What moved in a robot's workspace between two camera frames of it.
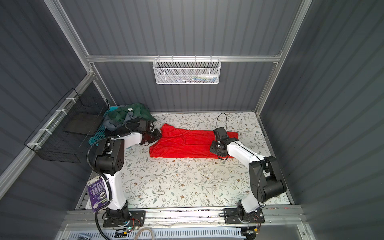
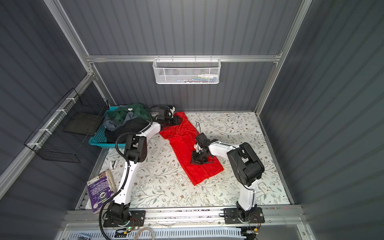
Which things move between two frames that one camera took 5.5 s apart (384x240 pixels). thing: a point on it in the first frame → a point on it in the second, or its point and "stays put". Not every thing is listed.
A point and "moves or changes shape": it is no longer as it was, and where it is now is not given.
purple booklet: x=97 y=192 stays put
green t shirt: x=119 y=113 stays put
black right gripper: x=212 y=148 → x=195 y=159
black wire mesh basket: x=64 y=135 stays put
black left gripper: x=158 y=136 → x=175 y=120
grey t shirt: x=112 y=125 stays put
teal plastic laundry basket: x=101 y=132 stays put
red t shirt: x=181 y=143 moves or changes shape
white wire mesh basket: x=186 y=71 stays put
